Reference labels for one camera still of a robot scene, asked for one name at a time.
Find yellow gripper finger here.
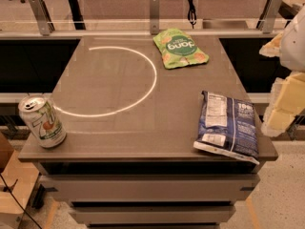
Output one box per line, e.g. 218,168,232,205
261,72,305,137
259,32,283,57

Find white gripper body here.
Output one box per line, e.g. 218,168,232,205
279,7,305,72

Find blue chip bag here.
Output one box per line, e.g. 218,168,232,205
193,91,259,165

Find green snack bag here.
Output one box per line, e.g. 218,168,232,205
153,29,209,70

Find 7up soda can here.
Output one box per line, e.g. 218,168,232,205
18,94,67,148

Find grey drawer cabinet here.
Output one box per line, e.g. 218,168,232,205
19,153,278,229

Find wooden box at left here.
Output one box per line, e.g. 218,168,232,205
0,134,39,229

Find right metal bracket post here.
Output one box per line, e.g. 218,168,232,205
256,0,282,33

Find metal bracket post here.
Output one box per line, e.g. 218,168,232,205
28,0,54,36
256,0,282,33
150,0,159,34

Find black hanging cable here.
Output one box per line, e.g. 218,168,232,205
185,0,198,30

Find middle metal bracket post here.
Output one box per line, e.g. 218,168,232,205
150,0,159,34

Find left metal bracket post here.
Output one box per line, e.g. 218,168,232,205
28,0,54,36

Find thin black floor cable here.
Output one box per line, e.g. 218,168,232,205
0,174,43,229

